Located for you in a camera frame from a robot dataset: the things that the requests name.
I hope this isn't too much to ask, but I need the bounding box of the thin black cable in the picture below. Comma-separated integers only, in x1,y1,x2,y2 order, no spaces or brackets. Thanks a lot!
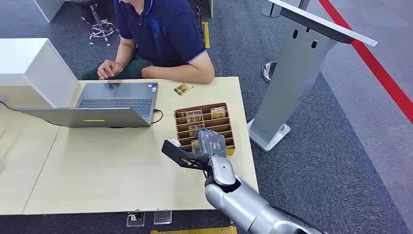
0,100,62,127

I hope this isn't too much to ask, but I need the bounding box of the chrome stanchion base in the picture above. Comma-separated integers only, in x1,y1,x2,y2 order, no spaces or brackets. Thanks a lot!
261,61,278,83

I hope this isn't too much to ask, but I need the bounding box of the white cabinet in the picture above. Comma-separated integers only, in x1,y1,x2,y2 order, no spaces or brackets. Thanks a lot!
0,38,80,109

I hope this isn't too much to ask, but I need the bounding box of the person's right hand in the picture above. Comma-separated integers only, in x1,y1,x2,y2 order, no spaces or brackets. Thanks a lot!
97,59,125,80

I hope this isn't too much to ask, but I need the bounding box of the person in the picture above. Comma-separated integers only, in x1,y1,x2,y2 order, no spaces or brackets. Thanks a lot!
80,0,216,85

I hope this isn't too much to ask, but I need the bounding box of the brown cardboard card holder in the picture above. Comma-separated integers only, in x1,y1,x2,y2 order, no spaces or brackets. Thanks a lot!
174,102,236,156

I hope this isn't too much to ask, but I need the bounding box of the grey open laptop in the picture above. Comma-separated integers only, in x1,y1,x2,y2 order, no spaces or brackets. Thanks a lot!
16,81,159,129

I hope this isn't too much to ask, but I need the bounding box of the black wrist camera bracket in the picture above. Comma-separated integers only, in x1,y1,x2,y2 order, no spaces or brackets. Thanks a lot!
161,138,209,172

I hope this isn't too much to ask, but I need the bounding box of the black laptop charging cable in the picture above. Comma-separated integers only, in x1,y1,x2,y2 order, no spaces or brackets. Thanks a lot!
150,109,164,125

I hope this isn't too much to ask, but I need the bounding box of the grey kiosk stand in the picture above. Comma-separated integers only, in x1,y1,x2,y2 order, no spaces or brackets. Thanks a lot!
246,0,378,153

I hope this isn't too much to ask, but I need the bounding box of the floor socket with black plug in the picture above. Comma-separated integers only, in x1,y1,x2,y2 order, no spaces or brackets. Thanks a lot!
126,211,146,228

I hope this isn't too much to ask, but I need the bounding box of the white furniture corner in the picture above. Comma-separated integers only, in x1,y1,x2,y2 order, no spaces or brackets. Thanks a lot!
33,0,66,23

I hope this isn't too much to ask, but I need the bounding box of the yellow object at desk foot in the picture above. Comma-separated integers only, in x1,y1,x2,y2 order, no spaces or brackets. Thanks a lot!
150,226,238,234

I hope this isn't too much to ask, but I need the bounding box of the person's left hand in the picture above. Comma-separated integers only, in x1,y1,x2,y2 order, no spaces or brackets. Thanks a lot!
141,65,156,79

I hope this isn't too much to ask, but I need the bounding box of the chrome base stool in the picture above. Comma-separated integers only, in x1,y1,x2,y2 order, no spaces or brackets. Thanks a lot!
71,0,117,47

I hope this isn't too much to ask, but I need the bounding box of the grey floor socket cover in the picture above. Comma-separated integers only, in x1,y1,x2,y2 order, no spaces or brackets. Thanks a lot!
153,210,173,225

